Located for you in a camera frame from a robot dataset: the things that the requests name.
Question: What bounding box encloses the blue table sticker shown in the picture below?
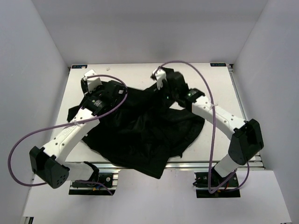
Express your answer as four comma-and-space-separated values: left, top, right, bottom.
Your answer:
210, 63, 227, 67
71, 64, 87, 69

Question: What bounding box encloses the right blue table sticker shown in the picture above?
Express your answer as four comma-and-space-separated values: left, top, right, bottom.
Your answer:
210, 63, 227, 67

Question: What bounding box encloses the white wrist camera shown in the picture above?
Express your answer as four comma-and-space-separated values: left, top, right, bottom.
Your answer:
150, 68, 167, 90
81, 70, 102, 93

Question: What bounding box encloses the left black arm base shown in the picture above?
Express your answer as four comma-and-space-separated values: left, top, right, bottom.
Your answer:
69, 169, 119, 196

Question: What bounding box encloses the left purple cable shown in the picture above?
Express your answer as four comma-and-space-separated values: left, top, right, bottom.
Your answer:
8, 74, 128, 187

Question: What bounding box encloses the aluminium table frame rail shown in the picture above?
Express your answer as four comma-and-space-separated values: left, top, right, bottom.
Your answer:
93, 161, 265, 170

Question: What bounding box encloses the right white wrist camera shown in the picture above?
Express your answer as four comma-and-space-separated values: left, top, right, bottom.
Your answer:
150, 68, 167, 90

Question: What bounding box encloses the black jacket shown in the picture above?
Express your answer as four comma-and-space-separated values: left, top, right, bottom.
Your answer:
67, 84, 205, 179

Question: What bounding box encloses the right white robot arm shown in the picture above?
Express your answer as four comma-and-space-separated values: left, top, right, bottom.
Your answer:
153, 68, 264, 186

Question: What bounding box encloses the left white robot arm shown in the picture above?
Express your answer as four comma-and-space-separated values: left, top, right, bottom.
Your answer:
29, 76, 128, 189

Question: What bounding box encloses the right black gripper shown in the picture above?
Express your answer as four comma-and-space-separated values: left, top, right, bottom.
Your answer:
154, 80, 179, 105

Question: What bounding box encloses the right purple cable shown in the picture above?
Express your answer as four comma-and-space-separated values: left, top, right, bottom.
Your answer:
153, 60, 250, 194

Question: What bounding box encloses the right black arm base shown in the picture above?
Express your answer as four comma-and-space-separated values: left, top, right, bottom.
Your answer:
191, 171, 241, 199

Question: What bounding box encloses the purple cable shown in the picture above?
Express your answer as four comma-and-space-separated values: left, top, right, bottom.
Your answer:
8, 74, 128, 187
153, 60, 250, 194

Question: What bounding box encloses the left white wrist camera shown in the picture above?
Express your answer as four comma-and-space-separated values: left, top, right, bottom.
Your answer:
81, 70, 102, 93

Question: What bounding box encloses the left blue table sticker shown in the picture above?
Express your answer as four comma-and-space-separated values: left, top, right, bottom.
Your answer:
71, 64, 87, 69

